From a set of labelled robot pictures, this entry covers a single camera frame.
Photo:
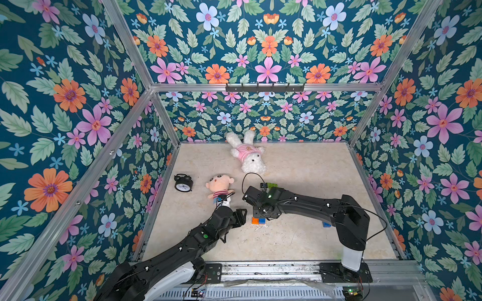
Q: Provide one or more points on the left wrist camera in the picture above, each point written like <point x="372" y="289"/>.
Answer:
<point x="223" y="200"/>

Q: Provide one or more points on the green circuit board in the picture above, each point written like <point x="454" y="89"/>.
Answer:
<point x="353" y="294"/>

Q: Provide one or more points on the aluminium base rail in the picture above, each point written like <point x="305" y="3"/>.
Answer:
<point x="301" y="280"/>

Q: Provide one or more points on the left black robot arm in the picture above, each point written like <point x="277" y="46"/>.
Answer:
<point x="176" y="265"/>

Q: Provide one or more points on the white plush bunny pink shirt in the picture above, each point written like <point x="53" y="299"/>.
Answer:
<point x="249" y="156"/>

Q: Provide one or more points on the black wall hook bar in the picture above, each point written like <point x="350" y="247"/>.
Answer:
<point x="255" y="88"/>

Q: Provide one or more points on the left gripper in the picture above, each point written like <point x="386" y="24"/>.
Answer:
<point x="237" y="217"/>

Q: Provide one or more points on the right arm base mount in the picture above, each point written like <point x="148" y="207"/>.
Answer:
<point x="335" y="272"/>

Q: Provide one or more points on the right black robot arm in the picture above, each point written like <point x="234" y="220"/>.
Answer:
<point x="350" y="220"/>

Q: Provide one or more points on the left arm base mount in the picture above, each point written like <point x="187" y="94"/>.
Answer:
<point x="210" y="273"/>

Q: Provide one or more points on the small controller board with wires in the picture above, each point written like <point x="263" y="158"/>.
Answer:
<point x="198" y="293"/>

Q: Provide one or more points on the pink plush doll striped shirt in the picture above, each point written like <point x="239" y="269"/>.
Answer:
<point x="220" y="185"/>

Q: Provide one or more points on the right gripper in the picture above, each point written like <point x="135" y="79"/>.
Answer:
<point x="258" y="212"/>

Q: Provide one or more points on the black alarm clock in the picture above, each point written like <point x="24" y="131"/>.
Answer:
<point x="183" y="183"/>

